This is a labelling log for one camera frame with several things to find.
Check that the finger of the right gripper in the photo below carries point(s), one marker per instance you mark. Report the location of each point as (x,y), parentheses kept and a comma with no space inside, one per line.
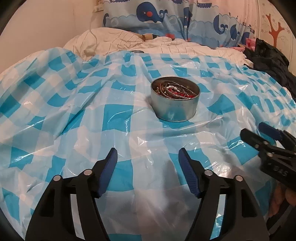
(286,139)
(253,139)

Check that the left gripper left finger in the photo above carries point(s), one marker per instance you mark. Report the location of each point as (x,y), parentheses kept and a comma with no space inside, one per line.
(52,218)

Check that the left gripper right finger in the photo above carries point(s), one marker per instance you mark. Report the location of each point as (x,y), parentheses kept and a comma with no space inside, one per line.
(241,218)

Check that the red and white bead jewelry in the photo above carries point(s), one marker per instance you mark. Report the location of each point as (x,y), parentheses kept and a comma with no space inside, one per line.
(173,90)

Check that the right hand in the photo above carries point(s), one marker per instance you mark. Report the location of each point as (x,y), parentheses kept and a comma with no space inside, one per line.
(280,194)

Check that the black clothing pile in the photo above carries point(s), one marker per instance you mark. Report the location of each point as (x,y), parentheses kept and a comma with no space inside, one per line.
(267,58)

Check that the round silver metal tin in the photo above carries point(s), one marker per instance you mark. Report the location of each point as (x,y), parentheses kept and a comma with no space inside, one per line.
(174,110)

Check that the pink cloth item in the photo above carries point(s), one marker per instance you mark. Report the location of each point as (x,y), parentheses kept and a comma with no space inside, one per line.
(249,44)

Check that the blue white checkered plastic sheet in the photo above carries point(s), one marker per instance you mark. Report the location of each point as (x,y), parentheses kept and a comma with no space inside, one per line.
(60,114)

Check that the white wardrobe with tree decal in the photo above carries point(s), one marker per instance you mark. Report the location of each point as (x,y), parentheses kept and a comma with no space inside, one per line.
(273,28)

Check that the blue whale print curtain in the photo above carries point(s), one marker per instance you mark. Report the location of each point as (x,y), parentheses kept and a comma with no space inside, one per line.
(209,23)

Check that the silver tin lid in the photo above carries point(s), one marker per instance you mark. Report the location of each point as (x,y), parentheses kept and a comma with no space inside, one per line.
(137,51)

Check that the brown tube on bed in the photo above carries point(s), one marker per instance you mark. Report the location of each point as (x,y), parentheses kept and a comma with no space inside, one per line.
(147,37)

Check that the white grid pattern duvet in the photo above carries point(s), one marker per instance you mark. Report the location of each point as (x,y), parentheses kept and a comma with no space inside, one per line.
(103,41)

